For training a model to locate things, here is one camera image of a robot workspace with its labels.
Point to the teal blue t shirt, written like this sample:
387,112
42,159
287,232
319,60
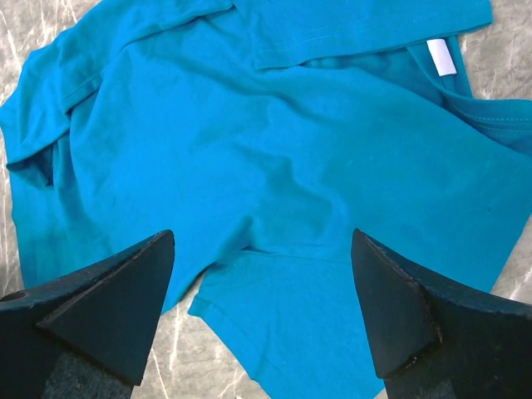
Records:
263,133

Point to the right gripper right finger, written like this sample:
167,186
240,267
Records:
432,337

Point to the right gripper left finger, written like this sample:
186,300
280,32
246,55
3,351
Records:
87,334

